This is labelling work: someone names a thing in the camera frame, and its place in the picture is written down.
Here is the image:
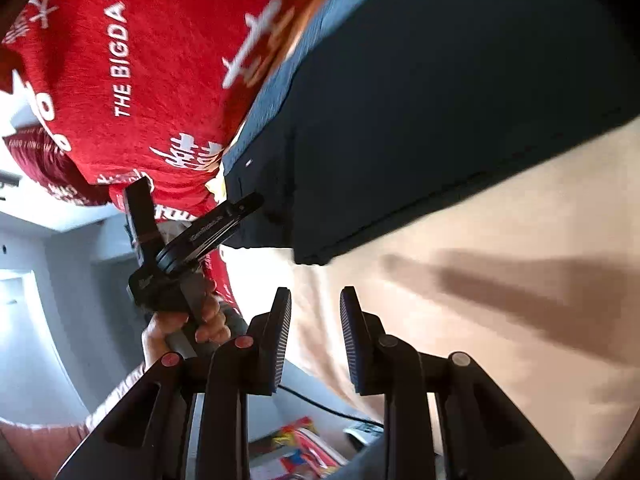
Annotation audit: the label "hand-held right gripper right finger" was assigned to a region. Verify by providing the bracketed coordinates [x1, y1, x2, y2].
[339, 286, 576, 480]

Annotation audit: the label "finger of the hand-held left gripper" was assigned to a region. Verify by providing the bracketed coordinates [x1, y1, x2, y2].
[187, 192, 266, 256]
[123, 177, 162, 268]

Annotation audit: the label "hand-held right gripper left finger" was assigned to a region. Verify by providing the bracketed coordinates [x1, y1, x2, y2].
[55, 287, 293, 480]

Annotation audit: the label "dark pants with patterned waistband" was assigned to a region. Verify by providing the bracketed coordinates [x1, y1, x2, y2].
[220, 0, 640, 267]

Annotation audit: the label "person's left forearm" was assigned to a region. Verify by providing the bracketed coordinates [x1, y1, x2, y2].
[0, 362, 148, 480]

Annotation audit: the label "person's left hand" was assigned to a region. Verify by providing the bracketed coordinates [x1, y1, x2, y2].
[141, 280, 233, 372]

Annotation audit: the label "white device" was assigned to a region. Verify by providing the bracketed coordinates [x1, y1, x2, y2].
[344, 422, 385, 453]

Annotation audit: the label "colourful packets on floor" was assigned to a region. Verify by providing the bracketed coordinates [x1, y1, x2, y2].
[247, 415, 351, 480]

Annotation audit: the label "red printed blanket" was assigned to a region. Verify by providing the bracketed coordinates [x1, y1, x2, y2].
[0, 0, 363, 328]

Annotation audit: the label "beige bed sheet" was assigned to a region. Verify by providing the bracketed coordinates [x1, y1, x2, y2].
[205, 105, 640, 480]

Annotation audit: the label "black cable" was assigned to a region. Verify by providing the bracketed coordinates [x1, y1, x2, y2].
[276, 384, 386, 423]

